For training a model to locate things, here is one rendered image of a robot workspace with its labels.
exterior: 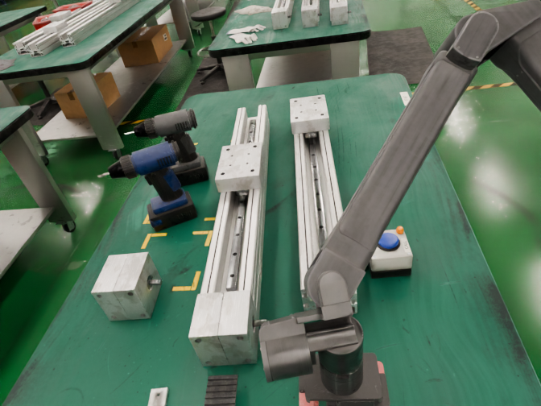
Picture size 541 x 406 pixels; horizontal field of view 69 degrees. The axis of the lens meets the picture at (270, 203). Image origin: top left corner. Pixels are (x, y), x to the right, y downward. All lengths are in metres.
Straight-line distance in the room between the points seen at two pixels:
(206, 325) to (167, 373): 0.14
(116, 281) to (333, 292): 0.50
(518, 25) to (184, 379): 0.75
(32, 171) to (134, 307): 1.68
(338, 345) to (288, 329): 0.06
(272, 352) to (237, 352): 0.23
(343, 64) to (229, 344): 1.98
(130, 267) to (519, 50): 0.76
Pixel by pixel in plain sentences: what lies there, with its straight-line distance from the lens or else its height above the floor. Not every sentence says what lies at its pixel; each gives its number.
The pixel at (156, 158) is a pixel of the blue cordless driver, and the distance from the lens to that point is 0.96.
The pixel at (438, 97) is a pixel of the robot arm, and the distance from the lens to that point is 0.58.
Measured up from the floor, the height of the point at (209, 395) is 0.81.
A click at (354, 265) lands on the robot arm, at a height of 1.06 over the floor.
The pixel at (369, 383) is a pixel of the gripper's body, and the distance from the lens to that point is 0.59.
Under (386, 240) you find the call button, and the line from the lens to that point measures 0.82.
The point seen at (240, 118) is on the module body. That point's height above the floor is 0.86.
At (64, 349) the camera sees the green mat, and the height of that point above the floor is 0.78.
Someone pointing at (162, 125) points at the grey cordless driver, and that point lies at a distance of 1.12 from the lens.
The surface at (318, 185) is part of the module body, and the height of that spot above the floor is 0.84.
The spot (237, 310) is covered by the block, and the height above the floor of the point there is 0.87.
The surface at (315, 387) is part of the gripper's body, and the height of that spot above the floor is 0.90.
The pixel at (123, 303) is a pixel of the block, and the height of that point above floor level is 0.84.
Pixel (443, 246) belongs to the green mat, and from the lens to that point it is 0.93.
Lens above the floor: 1.43
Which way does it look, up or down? 38 degrees down
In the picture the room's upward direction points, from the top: 11 degrees counter-clockwise
